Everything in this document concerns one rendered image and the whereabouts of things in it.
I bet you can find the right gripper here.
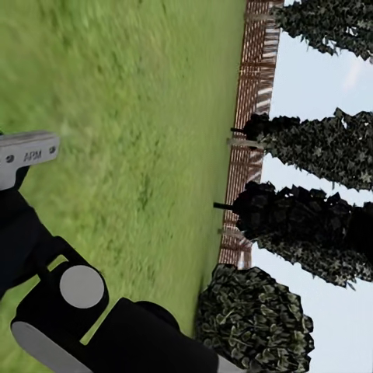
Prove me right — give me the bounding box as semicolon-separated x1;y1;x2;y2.
0;165;31;215

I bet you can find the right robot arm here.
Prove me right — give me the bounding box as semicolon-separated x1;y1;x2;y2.
0;130;248;373

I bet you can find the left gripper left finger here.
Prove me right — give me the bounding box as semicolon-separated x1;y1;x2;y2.
0;206;40;300

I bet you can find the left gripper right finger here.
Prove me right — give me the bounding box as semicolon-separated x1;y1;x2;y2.
348;206;373;269

